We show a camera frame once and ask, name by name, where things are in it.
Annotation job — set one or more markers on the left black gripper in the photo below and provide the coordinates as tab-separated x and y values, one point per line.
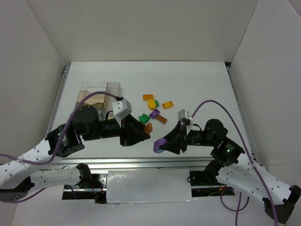
123	132

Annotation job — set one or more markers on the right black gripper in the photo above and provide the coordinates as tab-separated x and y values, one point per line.
183	138

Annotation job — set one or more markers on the purple round lego piece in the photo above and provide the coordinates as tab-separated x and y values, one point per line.
157	145

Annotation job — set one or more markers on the purple lego brick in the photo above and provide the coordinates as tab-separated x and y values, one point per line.
154	113

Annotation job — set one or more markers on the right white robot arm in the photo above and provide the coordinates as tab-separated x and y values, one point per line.
231	166

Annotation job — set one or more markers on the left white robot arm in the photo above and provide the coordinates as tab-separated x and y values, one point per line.
28	173

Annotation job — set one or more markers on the brown orange lego brick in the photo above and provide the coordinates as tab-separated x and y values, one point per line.
161	119

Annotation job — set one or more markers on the yellow round lego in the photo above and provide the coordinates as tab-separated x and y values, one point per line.
151	104

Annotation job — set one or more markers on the orange lego brick right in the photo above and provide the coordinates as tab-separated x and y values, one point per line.
168	105

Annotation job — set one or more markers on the orange lego brick far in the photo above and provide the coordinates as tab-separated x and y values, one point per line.
147	97

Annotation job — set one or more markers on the clear tall narrow container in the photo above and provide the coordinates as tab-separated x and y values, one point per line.
112	88

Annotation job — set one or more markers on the clear wavy container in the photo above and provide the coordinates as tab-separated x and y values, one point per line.
91	87

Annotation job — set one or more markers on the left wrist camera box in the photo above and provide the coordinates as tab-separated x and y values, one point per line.
121	108

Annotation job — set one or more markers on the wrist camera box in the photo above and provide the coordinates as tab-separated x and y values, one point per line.
121	108
185	118

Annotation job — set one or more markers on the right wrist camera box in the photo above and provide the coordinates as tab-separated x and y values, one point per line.
185	118

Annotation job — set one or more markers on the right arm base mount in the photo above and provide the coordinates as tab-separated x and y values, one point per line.
204	183

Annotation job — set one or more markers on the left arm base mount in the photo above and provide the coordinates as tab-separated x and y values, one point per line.
91	186

